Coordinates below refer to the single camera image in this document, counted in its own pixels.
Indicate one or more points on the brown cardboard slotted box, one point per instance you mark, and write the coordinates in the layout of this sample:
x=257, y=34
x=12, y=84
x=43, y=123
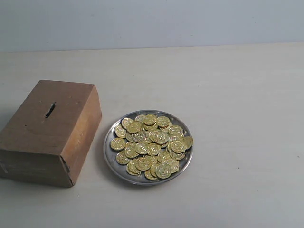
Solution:
x=48, y=138

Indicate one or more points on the gold coin at plate back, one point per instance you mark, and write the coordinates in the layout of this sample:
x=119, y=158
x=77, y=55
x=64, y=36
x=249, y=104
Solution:
x=150, y=119

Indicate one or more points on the gold coin back left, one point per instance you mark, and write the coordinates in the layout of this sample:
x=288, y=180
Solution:
x=126, y=121

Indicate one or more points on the round silver metal plate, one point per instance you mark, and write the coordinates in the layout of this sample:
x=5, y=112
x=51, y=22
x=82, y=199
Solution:
x=120, y=170

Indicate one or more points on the gold coin at plate right edge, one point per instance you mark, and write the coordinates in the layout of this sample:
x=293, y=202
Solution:
x=188, y=140

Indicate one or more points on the gold coin at plate left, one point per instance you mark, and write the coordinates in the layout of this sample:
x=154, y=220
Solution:
x=117, y=144

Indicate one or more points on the gold coin front left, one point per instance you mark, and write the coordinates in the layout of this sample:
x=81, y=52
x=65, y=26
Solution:
x=122, y=159

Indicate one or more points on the gold coin at plate front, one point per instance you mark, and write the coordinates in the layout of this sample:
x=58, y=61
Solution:
x=163, y=171

